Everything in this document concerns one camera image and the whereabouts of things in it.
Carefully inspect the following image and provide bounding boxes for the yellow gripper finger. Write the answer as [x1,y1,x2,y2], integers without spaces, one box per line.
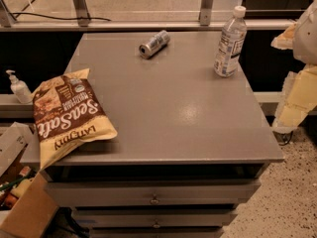
[270,24,296,50]
[272,64,317,134]

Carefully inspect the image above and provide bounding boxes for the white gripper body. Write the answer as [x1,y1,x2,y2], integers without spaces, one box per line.
[293,0,317,64]

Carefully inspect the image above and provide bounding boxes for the clear plastic water bottle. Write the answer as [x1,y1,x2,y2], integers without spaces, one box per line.
[214,6,247,77]

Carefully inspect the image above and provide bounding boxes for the silver redbull can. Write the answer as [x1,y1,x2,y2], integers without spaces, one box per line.
[139,30,170,59]

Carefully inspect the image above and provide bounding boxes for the brown sea salt chip bag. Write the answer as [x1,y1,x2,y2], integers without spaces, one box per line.
[33,68,117,170]

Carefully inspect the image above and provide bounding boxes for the grey drawer cabinet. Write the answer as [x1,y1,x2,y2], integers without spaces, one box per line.
[20,31,285,238]

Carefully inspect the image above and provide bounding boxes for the brass top drawer knob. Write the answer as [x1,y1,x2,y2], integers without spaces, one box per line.
[150,194,159,205]

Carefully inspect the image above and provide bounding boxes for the white pump dispenser bottle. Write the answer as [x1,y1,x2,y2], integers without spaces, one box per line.
[6,69,32,104]

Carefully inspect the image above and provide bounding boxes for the cardboard box with items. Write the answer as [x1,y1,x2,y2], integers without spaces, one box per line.
[0,122,58,238]

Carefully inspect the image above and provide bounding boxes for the black cable on floor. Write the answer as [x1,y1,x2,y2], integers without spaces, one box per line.
[276,130,294,147]

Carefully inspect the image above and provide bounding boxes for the black cable on ledge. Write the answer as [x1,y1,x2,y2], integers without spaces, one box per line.
[9,11,112,22]

